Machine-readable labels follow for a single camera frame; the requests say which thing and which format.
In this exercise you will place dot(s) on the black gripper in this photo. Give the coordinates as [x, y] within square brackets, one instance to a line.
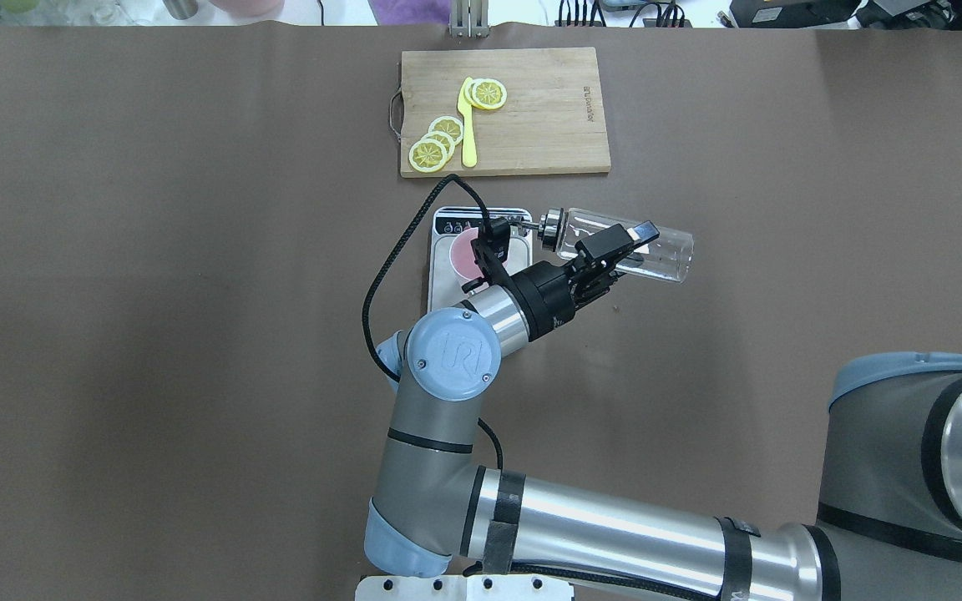
[546, 299]

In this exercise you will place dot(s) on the clear glass sauce bottle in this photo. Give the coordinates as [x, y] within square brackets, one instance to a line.
[638, 248]

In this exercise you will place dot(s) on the pink plastic cup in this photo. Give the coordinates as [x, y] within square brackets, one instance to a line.
[462, 258]

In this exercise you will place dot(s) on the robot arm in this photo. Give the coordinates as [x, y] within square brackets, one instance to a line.
[711, 395]

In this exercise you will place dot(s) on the silver digital kitchen scale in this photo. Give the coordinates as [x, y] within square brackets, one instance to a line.
[443, 286]

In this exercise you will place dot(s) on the bamboo cutting board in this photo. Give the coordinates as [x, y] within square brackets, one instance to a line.
[552, 123]

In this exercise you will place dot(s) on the yellow plastic knife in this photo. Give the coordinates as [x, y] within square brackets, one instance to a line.
[469, 156]

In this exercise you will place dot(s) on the lemon slice top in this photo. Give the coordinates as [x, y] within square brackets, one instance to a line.
[487, 94]

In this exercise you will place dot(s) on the lemon slice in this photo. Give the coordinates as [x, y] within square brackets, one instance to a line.
[464, 98]
[448, 142]
[449, 125]
[427, 157]
[487, 94]

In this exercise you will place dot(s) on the lemon slice lower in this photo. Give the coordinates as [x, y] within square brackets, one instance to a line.
[448, 142]

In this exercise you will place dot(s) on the lemon slice middle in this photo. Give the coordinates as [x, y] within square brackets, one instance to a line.
[449, 125]

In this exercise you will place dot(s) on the lemon slice behind front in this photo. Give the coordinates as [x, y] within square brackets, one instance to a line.
[464, 98]

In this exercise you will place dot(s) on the purple cloth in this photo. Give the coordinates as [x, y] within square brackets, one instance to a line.
[394, 12]

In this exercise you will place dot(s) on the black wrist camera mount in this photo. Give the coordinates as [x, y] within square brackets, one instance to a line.
[487, 253]

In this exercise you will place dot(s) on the aluminium frame post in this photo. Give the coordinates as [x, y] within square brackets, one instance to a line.
[469, 19]

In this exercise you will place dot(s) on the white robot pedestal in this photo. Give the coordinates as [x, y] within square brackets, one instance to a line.
[456, 587]

